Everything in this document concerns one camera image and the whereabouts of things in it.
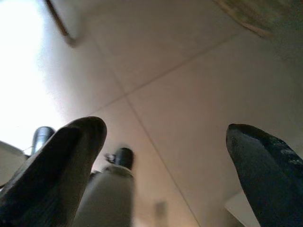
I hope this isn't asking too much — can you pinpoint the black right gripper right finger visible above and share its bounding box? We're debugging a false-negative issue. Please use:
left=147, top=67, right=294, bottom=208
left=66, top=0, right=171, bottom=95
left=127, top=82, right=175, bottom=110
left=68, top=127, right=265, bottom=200
left=226, top=122, right=303, bottom=227

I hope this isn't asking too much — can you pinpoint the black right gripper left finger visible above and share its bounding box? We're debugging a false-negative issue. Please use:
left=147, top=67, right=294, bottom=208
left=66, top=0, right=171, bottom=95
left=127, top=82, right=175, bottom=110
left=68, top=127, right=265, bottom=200
left=0, top=116, right=107, bottom=227

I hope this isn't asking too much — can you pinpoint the white robot left leg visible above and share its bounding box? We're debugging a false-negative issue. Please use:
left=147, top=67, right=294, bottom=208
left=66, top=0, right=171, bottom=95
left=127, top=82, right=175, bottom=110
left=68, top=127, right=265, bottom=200
left=0, top=140, right=28, bottom=188

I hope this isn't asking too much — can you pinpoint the white flat panel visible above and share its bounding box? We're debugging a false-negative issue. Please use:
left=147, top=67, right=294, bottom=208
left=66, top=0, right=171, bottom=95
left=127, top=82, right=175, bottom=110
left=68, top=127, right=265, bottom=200
left=224, top=191, right=259, bottom=227

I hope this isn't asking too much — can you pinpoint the silver robot right leg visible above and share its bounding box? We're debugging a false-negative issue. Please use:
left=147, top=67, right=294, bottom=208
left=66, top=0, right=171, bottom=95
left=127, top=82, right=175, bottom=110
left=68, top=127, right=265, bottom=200
left=75, top=164, right=136, bottom=227

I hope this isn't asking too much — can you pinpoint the black robot right foot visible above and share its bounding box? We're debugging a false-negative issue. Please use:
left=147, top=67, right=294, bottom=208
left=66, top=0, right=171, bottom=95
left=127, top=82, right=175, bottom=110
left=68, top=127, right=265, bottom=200
left=107, top=147, right=134, bottom=170

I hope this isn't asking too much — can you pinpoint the white furniture panel brown edge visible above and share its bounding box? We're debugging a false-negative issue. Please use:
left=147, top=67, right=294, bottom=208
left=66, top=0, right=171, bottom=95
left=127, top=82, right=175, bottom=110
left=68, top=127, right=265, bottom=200
left=44, top=0, right=80, bottom=47

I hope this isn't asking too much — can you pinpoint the green patterned rug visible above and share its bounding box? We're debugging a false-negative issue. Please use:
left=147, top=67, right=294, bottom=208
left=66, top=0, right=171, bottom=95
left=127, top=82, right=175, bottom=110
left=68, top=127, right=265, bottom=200
left=213, top=0, right=303, bottom=40

